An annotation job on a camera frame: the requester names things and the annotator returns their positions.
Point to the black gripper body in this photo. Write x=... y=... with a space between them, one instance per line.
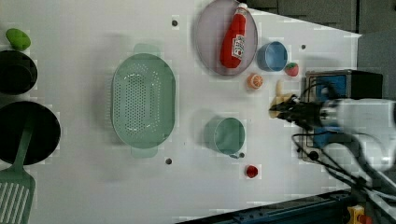
x=304 y=115

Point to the peeled toy banana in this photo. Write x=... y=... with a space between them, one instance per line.
x=279 y=98

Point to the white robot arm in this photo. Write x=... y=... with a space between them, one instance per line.
x=372 y=117

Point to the toy strawberry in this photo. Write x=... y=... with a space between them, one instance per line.
x=292 y=69

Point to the toy orange slice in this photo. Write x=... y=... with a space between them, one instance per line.
x=254 y=81

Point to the blue bowl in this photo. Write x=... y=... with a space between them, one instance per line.
x=272 y=57

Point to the small red toy fruit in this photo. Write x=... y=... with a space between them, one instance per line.
x=252 y=171

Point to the green mug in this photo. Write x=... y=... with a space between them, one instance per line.
x=226 y=136

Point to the red ketchup bottle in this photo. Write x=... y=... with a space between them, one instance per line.
x=233 y=44

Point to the grey round plate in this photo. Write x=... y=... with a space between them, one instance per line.
x=211 y=27

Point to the green colander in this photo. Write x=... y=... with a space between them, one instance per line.
x=143 y=101

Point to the black round container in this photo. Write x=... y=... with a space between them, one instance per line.
x=18 y=72

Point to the green toy fruit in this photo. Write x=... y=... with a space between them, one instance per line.
x=18 y=39

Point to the green spatula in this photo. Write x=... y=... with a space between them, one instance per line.
x=17 y=186

